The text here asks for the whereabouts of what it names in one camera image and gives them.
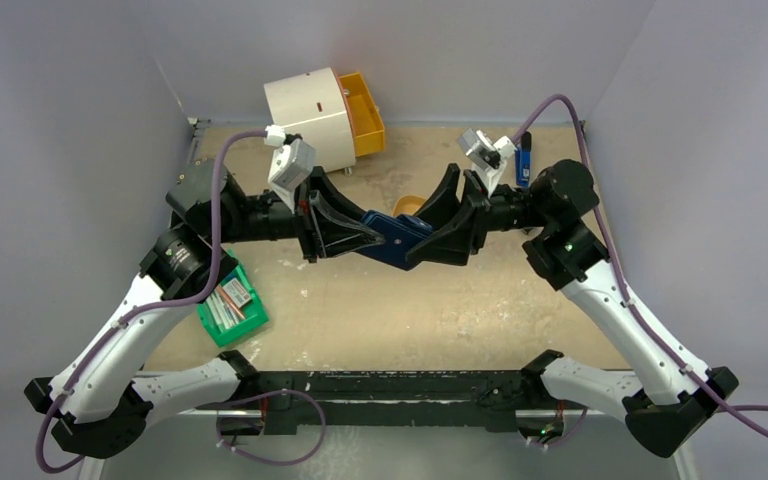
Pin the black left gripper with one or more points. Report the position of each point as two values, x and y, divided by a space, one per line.
327 222

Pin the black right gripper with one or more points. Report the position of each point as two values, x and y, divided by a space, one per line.
475 211

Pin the orange oval tray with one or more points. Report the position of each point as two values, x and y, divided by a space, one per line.
408 205

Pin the blue leather card holder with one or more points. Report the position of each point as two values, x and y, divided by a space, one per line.
400 233

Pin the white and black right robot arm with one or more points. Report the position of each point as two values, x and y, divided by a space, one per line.
669 393

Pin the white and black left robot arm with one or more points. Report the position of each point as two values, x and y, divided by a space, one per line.
99 405

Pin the cards in green bin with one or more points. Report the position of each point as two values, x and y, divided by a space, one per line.
227 303

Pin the yellow open drawer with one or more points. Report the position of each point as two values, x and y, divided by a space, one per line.
368 130

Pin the white cylindrical drawer cabinet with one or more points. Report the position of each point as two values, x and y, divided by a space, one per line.
313 105

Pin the blue and black stapler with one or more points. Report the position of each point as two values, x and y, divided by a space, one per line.
523 160

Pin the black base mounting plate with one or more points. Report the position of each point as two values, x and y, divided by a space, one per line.
497 401

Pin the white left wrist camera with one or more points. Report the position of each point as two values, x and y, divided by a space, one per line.
291 165

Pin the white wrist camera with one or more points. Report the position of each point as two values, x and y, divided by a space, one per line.
489 158
291 165

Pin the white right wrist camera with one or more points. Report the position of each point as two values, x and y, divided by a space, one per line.
489 158

